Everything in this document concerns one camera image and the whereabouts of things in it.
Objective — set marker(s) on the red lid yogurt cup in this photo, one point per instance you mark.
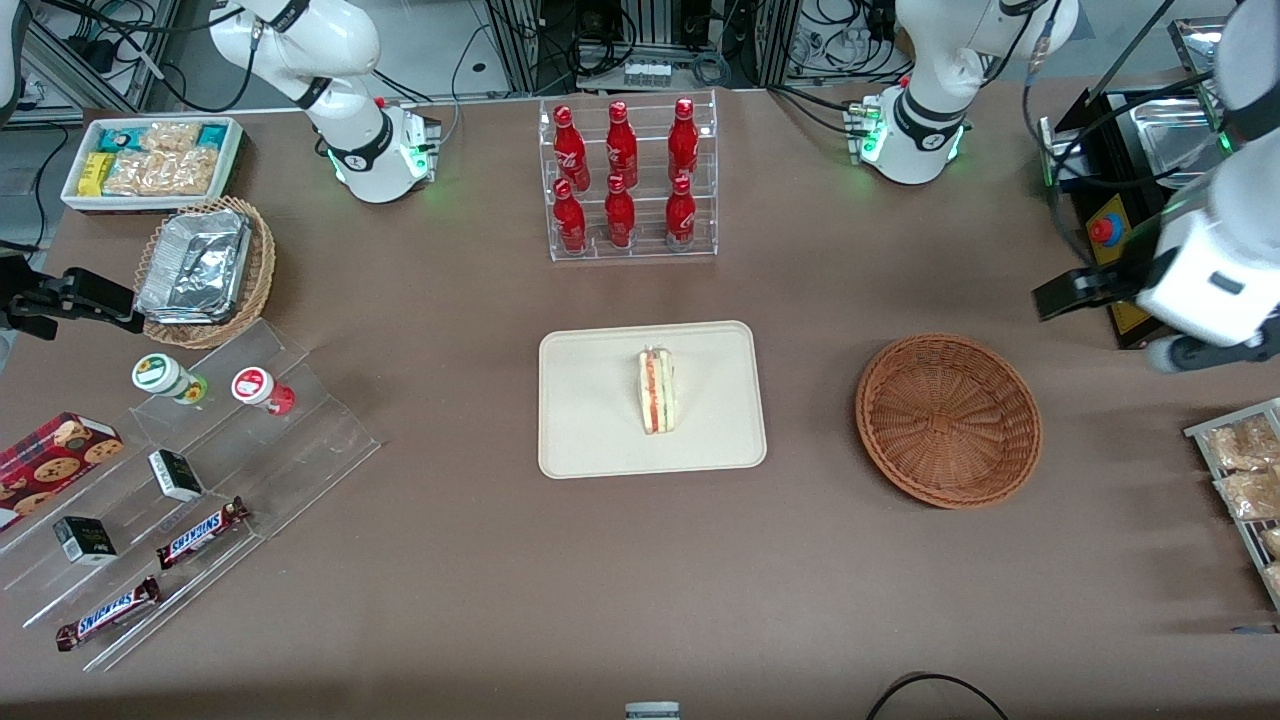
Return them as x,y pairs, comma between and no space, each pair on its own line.
253,385

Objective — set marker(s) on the red cola bottle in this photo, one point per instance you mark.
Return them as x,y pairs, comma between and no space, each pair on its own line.
620,218
681,215
683,145
570,225
622,150
571,155

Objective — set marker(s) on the teal snack packet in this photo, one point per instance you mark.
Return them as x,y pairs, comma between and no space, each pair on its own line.
120,138
213,135

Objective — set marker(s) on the yellow snack packet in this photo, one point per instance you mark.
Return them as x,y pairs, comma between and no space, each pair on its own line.
95,174

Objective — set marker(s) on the red tartan cookie box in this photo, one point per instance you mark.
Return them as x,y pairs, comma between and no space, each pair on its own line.
50,460

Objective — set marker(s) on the clear bag of crackers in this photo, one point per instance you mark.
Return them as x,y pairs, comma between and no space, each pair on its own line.
135,175
190,172
170,138

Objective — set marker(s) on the white power strip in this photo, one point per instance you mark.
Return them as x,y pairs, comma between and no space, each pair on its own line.
647,73

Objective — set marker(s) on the clear bag of nuts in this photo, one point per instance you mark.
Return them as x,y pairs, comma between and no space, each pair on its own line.
1240,445
1250,495
1274,580
1272,542

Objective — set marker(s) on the small black carton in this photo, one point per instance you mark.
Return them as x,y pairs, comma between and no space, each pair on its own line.
176,476
85,541

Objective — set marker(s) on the beige rectangular tray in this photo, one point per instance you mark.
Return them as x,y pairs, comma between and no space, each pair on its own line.
590,400

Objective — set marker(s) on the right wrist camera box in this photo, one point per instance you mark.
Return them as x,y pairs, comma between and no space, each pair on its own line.
30,326

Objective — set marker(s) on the black sealing machine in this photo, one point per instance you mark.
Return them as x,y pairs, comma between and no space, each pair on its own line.
1100,170

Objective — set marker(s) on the brown round wicker basket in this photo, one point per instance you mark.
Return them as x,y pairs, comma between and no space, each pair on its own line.
945,420

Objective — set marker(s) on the green lid yogurt cup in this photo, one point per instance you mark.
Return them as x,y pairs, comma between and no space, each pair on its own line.
158,374

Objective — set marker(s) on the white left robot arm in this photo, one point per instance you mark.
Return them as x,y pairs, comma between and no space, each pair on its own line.
935,60

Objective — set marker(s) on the Snickers chocolate bar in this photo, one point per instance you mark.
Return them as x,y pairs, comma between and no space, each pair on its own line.
200,533
108,613

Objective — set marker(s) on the steel pan in machine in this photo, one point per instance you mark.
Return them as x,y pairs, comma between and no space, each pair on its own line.
1170,135

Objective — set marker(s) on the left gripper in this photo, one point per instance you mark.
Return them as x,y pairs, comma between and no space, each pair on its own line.
1118,281

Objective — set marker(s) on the triangular sandwich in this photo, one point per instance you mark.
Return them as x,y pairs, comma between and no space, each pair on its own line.
657,395

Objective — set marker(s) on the clear acrylic bottle rack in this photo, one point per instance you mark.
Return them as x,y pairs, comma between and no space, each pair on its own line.
645,250

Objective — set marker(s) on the shiny steel tray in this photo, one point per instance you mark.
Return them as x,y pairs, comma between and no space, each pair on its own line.
1200,40

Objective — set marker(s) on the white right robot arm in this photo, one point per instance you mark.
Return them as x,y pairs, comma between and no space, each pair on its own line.
345,45

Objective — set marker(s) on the white rectangular snack bin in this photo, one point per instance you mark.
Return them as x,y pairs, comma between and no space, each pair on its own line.
72,200

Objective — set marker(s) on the clear acrylic stepped stand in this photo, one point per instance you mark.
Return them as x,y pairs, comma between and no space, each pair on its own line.
300,450

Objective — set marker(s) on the small grey device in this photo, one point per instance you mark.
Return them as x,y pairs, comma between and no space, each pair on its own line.
652,711

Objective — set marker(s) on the light tan wicker basket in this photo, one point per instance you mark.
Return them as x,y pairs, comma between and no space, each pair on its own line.
262,270

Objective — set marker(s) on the stack of foil trays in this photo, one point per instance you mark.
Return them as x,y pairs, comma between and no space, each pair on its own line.
195,265

